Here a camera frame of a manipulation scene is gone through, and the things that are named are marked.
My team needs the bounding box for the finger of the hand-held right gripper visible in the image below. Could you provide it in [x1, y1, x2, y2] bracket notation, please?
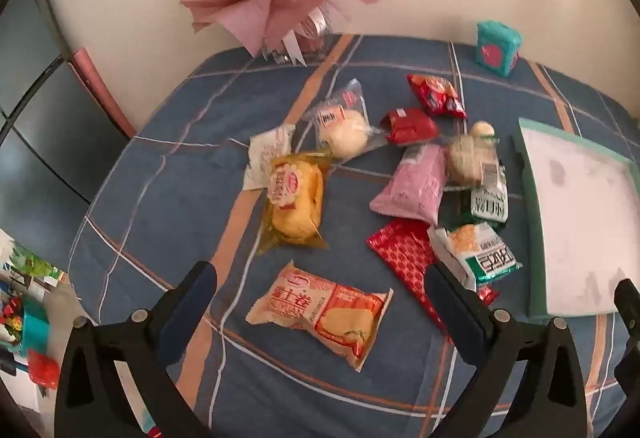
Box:
[614, 277, 640, 359]

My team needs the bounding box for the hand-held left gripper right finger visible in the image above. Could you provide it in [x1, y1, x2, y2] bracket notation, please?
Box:
[425, 262, 588, 438]

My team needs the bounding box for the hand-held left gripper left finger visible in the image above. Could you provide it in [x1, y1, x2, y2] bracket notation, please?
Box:
[54, 261, 221, 438]

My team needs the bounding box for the green tray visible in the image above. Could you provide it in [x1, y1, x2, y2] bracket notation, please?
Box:
[512, 117, 636, 319]

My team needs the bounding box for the pink snack packet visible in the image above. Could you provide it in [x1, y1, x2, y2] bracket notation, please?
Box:
[369, 143, 448, 225]

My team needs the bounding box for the orange swiss roll packet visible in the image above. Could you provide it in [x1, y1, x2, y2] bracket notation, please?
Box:
[245, 261, 394, 373]

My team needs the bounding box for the yellow cake packet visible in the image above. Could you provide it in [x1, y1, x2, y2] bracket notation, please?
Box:
[259, 152, 330, 255]

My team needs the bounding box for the clear round cake packet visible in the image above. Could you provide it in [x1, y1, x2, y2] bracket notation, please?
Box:
[305, 78, 388, 164]

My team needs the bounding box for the red printed snack packet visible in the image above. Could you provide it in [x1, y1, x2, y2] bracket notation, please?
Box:
[406, 74, 468, 119]

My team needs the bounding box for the white and green snack packet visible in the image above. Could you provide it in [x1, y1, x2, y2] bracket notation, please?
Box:
[427, 221, 523, 291]

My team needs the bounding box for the flat red patterned packet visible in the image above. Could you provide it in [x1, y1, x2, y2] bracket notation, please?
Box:
[366, 218, 501, 336]

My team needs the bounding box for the blue plaid tablecloth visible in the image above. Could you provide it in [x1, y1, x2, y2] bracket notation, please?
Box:
[67, 33, 640, 438]

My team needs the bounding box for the dark green snack packet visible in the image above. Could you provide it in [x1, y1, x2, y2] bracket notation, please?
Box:
[445, 185, 510, 231]

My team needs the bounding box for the clear round pastry packet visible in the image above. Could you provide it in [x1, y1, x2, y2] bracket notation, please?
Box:
[446, 133, 506, 191]

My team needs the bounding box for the small white snack packet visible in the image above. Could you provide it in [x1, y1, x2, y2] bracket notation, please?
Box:
[243, 123, 297, 191]

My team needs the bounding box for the teal plastic container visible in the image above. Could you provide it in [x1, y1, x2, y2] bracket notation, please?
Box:
[19, 297, 52, 359]

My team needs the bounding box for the pale jelly cup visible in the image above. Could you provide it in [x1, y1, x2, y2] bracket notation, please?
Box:
[467, 119, 498, 141]

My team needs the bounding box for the plain red snack packet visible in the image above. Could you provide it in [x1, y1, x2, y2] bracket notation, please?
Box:
[379, 107, 441, 146]

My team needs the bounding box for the colourful picture book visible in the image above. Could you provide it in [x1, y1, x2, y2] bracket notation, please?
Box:
[0, 228, 68, 291]

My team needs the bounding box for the red plastic toy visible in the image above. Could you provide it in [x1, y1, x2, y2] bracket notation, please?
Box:
[27, 350, 62, 390]

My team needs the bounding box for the teal tissue pack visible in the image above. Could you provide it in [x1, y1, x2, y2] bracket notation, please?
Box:
[474, 21, 522, 76]

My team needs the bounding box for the clear glass vase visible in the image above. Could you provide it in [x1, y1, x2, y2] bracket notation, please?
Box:
[260, 18, 331, 64]

